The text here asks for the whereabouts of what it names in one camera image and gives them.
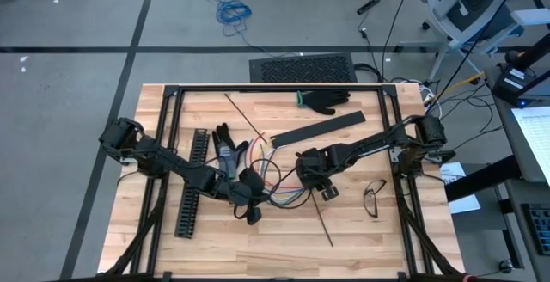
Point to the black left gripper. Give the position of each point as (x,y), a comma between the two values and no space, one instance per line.
(238,192)

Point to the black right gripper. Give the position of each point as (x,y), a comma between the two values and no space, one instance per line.
(322,166)

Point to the grey black glove green cuff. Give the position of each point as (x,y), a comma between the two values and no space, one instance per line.
(225,153)

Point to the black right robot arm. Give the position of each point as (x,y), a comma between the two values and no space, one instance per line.
(378,144)

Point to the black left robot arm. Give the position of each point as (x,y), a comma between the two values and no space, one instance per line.
(172,166)

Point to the clear safety glasses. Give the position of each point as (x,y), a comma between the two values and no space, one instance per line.
(369,202)

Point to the all black glove green cuff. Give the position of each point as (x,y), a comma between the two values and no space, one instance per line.
(324,100)

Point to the black keyboard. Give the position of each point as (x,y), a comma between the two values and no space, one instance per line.
(301,69)
(539,230)

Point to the white paper sheet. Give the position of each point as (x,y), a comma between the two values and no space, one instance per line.
(464,204)

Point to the black desk beam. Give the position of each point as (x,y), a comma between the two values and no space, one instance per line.
(481,179)

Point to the yellow tube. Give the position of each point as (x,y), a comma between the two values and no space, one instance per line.
(460,85)

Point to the black power strip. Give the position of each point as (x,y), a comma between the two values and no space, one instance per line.
(368,6)

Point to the black labelled device box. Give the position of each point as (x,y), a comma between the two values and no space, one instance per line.
(511,82)

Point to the laptop with white screen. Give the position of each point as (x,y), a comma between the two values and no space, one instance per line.
(535,140)

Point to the grey mesh office chair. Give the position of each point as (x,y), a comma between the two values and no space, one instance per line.
(472,15)

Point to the black stand pole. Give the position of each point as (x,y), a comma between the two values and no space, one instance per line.
(533,52)

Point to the black flat duct cover strip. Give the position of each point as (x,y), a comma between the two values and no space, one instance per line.
(326,127)

